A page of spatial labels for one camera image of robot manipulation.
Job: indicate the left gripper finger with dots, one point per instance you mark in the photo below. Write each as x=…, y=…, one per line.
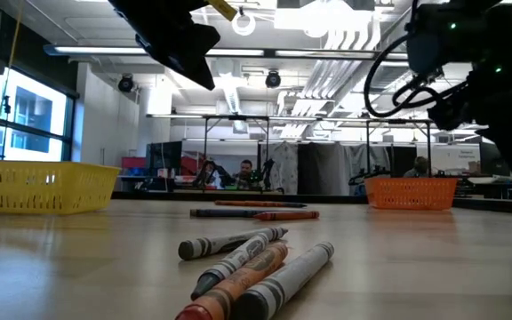
x=185, y=49

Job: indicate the dark blue crayon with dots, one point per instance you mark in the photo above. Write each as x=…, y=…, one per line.
x=296, y=205
x=220, y=213

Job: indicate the red-orange crayon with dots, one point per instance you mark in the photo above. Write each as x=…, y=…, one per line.
x=287, y=216

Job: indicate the grey crayon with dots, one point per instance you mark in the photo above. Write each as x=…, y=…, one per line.
x=220, y=244
x=238, y=258
x=291, y=275

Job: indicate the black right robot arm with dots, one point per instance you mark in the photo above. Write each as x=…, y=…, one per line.
x=482, y=26

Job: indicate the black monitor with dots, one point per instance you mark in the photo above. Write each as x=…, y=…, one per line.
x=487, y=168
x=167, y=157

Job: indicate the yellow tag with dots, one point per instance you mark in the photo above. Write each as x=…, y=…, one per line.
x=222, y=9

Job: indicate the white sign board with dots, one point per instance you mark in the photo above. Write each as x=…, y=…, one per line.
x=460, y=162

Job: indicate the long ceiling light bar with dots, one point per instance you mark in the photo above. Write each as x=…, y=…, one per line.
x=82, y=50

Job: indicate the person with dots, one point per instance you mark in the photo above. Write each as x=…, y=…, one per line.
x=246, y=168
x=211, y=175
x=419, y=165

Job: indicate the orange plastic basket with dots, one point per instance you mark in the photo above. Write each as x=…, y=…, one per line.
x=411, y=193

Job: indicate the black curtain panel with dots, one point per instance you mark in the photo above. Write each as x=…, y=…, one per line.
x=398, y=160

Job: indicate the red storage bin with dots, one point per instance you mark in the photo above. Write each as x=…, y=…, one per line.
x=133, y=162

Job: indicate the white ceiling pipes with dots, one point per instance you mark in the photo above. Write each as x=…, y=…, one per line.
x=327, y=75

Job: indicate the light grey curtain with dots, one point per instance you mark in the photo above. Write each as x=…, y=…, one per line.
x=358, y=155

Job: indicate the white patterned curtain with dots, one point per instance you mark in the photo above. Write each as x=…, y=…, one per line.
x=285, y=169

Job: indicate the large window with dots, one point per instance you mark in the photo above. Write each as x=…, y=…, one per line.
x=34, y=111

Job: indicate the dark grey curtain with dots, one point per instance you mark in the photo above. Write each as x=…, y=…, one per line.
x=322, y=169

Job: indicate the yellow plastic basket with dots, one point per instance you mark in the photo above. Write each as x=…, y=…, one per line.
x=38, y=186

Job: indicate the round black ceiling camera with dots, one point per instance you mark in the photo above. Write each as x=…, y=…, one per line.
x=273, y=80
x=125, y=84

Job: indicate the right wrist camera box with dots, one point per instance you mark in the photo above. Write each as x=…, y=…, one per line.
x=422, y=49

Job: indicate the black overhead mount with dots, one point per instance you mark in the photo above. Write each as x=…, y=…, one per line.
x=296, y=3
x=358, y=3

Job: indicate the black aluminium table frame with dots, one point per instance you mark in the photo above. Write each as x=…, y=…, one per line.
x=327, y=198

